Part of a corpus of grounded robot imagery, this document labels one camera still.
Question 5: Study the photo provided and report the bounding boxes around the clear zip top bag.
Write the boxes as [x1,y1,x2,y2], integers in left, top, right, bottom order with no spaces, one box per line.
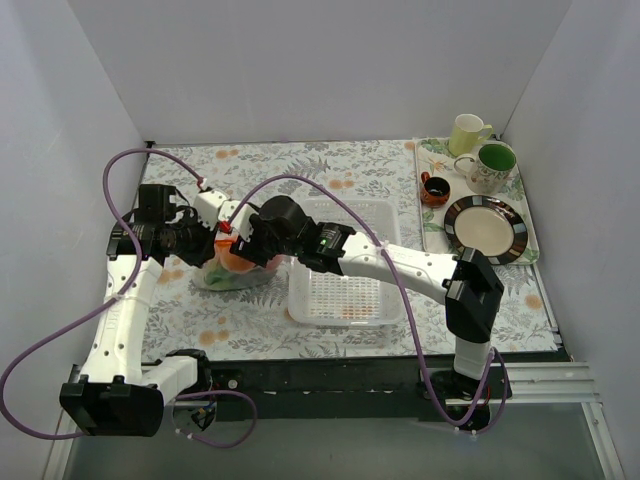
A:
[193,235,284,291]

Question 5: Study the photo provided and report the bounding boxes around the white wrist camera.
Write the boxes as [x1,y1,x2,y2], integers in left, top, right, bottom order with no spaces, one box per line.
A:
[218,200,259,241]
[193,190,231,229]

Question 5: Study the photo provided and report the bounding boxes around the fake green vegetable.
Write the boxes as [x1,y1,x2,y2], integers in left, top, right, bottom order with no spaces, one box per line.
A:
[203,266,235,291]

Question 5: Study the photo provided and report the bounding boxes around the small brown cup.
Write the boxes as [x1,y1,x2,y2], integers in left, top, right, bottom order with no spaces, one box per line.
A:
[420,172,451,208]

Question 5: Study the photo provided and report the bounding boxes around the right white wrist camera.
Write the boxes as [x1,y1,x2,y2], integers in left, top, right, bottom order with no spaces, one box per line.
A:
[218,200,259,241]

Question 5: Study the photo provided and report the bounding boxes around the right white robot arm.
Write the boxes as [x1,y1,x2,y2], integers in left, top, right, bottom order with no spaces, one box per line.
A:
[230,195,504,398]

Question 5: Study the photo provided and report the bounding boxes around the green floral mug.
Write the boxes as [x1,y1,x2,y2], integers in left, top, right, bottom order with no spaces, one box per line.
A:
[454,143,516,195]

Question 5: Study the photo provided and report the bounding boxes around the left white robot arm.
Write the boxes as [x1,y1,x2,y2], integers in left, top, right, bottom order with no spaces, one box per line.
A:
[59,184,228,437]

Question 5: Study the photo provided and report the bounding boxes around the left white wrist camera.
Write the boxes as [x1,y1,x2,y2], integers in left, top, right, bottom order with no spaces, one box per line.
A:
[193,190,231,229]

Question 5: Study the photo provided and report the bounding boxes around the aluminium frame rail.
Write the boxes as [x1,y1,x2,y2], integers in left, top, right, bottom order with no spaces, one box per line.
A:
[45,354,629,479]

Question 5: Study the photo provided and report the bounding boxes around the floral serving tray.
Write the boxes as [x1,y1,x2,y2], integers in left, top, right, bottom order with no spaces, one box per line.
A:
[414,138,540,265]

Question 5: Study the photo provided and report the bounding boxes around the pale yellow mug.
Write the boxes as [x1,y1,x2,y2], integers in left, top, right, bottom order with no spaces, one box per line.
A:
[448,114,494,157]

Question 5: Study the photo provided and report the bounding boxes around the striped rim plate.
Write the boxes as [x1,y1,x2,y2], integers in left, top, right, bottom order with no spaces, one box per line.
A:
[443,195,529,265]

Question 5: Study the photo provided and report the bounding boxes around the fake orange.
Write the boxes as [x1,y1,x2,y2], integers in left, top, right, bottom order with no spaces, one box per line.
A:
[220,254,255,275]

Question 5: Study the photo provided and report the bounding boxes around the white plastic basket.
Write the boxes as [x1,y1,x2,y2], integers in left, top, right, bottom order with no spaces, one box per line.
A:
[288,197,406,328]

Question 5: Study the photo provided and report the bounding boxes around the floral table mat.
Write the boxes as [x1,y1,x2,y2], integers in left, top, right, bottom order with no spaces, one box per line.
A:
[137,140,565,361]

